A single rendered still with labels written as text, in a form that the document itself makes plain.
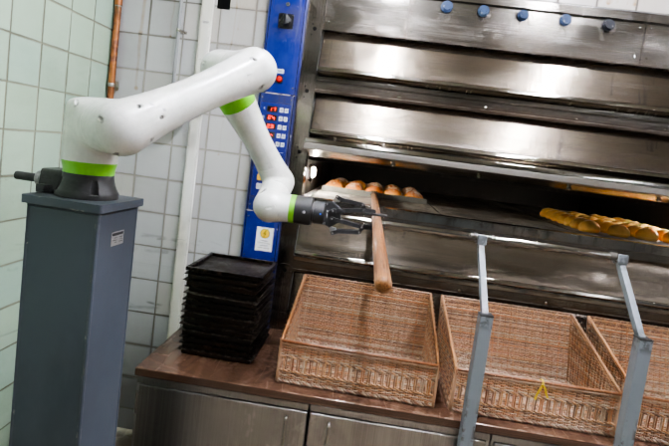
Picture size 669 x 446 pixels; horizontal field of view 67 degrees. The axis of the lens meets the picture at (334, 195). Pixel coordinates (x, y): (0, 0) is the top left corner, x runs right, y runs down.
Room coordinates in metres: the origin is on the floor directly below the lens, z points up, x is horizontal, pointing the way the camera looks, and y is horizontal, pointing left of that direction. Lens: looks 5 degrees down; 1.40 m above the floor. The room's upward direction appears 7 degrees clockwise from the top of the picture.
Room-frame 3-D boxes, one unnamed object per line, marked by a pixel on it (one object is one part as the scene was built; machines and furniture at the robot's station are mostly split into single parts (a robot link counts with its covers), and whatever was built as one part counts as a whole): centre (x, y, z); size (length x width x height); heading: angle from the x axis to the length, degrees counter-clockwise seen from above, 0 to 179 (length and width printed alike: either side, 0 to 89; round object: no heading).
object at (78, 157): (1.27, 0.62, 1.36); 0.16 x 0.13 x 0.19; 48
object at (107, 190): (1.28, 0.68, 1.23); 0.26 x 0.15 x 0.06; 84
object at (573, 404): (1.85, -0.76, 0.72); 0.56 x 0.49 x 0.28; 87
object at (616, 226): (2.52, -1.37, 1.21); 0.61 x 0.48 x 0.06; 176
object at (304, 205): (1.64, 0.09, 1.19); 0.12 x 0.06 x 0.09; 177
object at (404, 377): (1.89, -0.17, 0.72); 0.56 x 0.49 x 0.28; 85
